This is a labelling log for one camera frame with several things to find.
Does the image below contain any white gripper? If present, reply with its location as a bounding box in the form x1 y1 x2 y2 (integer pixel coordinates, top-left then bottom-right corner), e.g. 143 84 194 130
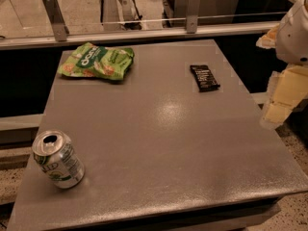
256 0 308 130

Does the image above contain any black rxbar chocolate wrapper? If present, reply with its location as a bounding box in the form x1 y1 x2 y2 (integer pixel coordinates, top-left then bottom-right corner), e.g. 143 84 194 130
190 64 220 92

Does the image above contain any silver green 7up can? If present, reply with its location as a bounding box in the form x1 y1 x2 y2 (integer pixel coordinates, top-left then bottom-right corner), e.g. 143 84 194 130
32 130 85 189

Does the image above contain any green chip bag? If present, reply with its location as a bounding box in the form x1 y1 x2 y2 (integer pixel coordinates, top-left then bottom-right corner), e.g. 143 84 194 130
58 42 135 81

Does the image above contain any right metal railing bracket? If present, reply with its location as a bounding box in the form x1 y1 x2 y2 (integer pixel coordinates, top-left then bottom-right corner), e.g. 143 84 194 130
186 0 200 34

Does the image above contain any metal railing bracket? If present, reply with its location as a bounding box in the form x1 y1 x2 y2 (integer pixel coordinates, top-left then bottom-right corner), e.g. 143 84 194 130
42 0 69 41
186 0 200 34

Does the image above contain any horizontal metal rail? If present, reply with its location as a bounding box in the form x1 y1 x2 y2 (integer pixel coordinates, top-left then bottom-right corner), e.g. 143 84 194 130
0 21 278 50

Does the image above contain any left metal railing bracket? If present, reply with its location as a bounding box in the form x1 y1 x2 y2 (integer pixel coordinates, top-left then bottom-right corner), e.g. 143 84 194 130
42 0 69 41

